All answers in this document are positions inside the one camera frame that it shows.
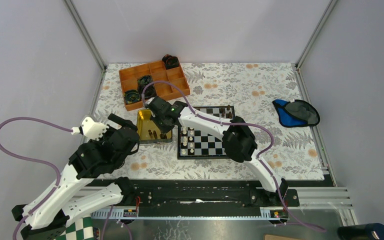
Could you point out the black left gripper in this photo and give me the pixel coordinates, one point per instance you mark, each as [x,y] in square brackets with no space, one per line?
[123,122]

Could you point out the black roll at tray corner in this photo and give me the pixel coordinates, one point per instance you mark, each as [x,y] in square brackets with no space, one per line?
[170,62]

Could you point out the green white checkered mat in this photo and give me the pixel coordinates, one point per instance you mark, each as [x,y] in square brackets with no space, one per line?
[82,229]

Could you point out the gold metal tin tray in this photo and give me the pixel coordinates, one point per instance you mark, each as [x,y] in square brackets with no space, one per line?
[147,130]

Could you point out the brown chess piece in tin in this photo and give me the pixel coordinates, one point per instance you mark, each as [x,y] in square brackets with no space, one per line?
[163,136]
[152,134]

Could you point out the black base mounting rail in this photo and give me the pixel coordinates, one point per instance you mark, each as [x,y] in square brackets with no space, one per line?
[207,198]

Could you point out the row of white chess pieces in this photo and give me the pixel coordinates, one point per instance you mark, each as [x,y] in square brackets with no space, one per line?
[187,141]

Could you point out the orange compartment organizer tray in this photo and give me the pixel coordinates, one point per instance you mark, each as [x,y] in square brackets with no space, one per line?
[169,84]

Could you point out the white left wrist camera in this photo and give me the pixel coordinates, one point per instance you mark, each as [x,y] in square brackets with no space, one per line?
[90,129]

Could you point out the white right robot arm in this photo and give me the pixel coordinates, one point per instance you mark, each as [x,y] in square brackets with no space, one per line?
[238,140]

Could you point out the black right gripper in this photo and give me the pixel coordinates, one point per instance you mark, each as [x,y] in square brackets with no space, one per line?
[163,130]

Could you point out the floral patterned table mat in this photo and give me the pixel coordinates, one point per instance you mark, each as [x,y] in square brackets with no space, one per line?
[248,87]

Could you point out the black white chess board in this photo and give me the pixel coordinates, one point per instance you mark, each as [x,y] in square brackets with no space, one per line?
[206,145]

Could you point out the black roll in tray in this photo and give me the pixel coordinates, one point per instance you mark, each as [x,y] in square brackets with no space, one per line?
[146,91]

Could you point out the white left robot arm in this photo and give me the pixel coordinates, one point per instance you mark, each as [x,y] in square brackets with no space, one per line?
[54,210]

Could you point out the black roll front tray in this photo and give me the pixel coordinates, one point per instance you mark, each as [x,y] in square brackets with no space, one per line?
[132,96]

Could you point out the dark cylinder bottom right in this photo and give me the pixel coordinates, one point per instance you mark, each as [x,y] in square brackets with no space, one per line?
[369,231]

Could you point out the blue black cloth pouch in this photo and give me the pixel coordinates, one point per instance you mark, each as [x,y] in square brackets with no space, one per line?
[297,113]

